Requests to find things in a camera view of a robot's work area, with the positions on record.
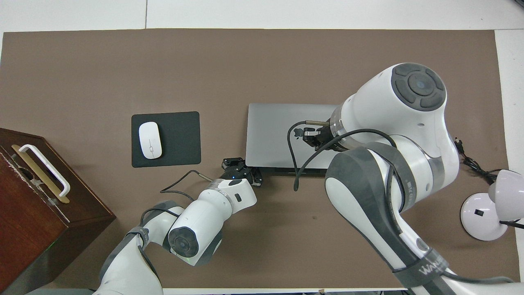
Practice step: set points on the black mouse pad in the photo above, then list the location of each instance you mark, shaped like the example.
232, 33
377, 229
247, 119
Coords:
180, 139

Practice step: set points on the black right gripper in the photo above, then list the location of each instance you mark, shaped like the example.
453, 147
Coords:
327, 138

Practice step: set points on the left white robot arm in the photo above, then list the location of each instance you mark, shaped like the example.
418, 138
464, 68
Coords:
208, 221

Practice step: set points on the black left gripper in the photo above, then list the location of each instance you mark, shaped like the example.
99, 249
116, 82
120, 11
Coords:
237, 173

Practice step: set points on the white computer mouse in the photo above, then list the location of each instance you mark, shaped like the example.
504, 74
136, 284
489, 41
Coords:
150, 140

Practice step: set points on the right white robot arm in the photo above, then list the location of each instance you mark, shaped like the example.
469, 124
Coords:
393, 106

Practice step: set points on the grey aluminium laptop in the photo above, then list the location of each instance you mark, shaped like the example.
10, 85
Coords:
270, 139

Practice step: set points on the brown table mat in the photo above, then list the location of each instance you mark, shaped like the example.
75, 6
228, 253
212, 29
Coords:
245, 61

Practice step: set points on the white desk lamp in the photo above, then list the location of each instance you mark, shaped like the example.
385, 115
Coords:
481, 217

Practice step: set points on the dark brown wooden box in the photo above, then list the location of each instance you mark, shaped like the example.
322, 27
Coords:
28, 221

